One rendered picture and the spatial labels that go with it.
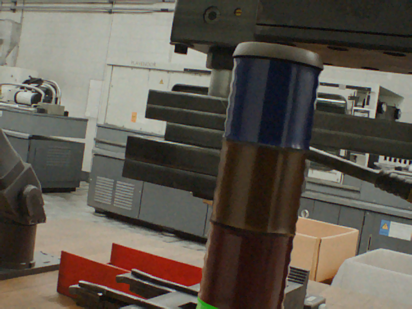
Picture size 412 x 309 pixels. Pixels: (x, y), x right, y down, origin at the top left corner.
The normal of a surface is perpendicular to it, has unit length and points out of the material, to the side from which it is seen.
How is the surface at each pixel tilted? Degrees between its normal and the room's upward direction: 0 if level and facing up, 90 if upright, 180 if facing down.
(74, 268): 90
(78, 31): 90
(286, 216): 76
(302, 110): 104
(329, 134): 90
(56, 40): 90
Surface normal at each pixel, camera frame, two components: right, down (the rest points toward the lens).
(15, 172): 0.90, 0.12
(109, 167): -0.53, -0.04
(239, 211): -0.37, -0.26
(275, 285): 0.68, -0.11
